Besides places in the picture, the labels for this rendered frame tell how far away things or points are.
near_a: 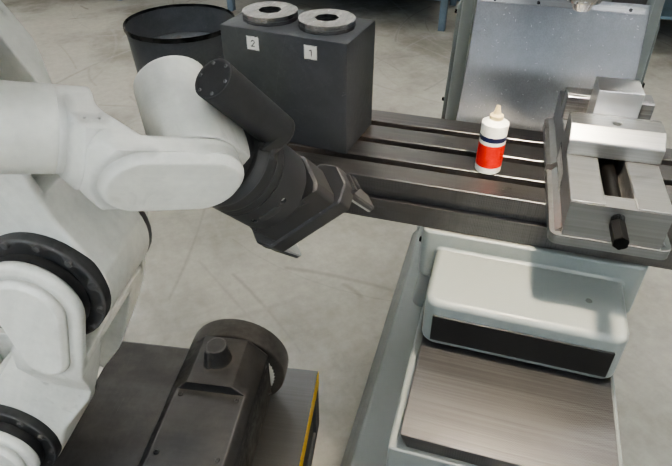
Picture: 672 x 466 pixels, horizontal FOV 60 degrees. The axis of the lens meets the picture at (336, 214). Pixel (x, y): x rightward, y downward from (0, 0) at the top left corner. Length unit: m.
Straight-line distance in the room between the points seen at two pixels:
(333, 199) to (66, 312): 0.30
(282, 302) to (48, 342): 1.40
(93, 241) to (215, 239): 1.68
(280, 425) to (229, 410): 0.22
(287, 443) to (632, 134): 0.82
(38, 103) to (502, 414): 0.68
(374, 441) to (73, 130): 1.16
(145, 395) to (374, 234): 1.40
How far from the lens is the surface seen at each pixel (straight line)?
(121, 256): 0.69
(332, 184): 0.61
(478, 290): 0.89
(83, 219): 0.67
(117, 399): 1.13
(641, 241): 0.83
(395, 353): 1.62
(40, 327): 0.69
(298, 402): 1.27
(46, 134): 0.44
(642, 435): 1.90
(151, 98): 0.50
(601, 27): 1.27
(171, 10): 2.94
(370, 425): 1.49
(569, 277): 0.95
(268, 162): 0.51
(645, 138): 0.90
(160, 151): 0.43
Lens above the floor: 1.43
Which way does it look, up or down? 36 degrees down
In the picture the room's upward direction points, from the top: straight up
